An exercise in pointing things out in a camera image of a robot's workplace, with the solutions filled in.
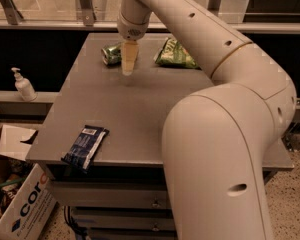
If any grey drawer cabinet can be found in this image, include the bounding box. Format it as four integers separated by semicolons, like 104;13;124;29
25;32;295;240

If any metal railing post middle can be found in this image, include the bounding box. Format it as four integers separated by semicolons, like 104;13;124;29
79;0;95;26

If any green chip bag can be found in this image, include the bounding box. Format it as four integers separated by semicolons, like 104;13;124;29
154;37;199;69

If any lower drawer knob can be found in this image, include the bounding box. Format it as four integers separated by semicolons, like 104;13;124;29
152;225;160;232

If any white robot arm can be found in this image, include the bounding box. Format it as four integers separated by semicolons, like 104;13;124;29
118;0;296;240

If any green soda can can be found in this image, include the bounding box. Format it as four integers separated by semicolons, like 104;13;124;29
101;43;121;65

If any white cardboard box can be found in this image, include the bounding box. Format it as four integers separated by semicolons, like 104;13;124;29
0;125;56;240

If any white pump bottle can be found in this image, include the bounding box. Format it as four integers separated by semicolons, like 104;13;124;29
11;67;37;101

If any metal railing post left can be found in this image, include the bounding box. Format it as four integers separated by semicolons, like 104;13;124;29
0;0;23;25

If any top drawer knob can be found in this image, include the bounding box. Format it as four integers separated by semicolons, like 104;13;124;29
152;199;161;209

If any drawer knob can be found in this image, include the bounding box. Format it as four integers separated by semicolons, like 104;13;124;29
152;225;160;232
152;199;161;209

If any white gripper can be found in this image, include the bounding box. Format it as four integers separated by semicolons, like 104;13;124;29
117;12;151;76

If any blue snack packet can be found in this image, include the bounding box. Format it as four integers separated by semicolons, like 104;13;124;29
61;125;109;173

